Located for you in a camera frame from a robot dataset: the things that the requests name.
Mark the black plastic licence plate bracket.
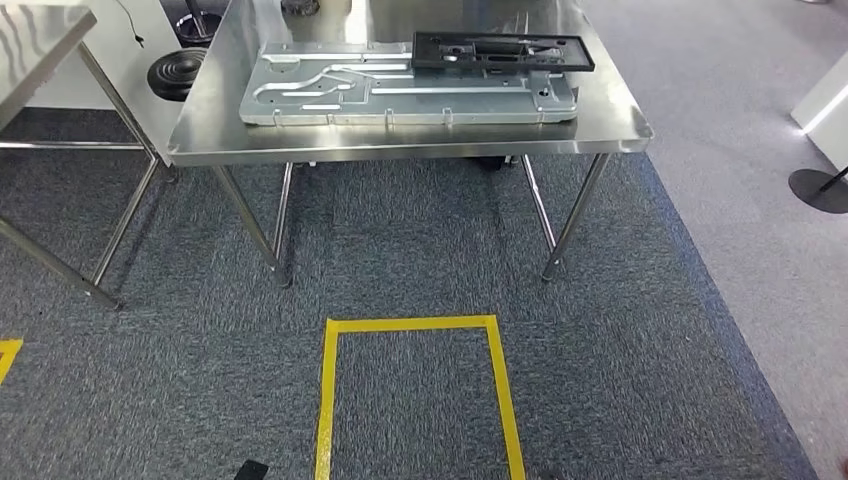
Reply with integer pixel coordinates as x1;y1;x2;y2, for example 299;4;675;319
410;31;597;75

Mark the stainless steel workbench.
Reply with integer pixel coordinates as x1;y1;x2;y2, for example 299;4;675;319
165;0;656;289

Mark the grooved aluminium plate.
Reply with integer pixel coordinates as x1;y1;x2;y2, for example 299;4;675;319
238;40;580;128

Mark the black ribbed round disc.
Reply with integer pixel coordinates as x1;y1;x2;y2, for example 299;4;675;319
146;46;209;103

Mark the black round bowl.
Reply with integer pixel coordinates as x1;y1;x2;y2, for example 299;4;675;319
174;9;224;47

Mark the black round stand base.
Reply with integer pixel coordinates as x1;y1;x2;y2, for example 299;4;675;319
787;165;848;215

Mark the white box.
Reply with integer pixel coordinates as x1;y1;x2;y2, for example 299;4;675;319
790;51;848;171

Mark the stainless steel table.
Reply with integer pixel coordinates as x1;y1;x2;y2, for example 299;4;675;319
0;1;180;312

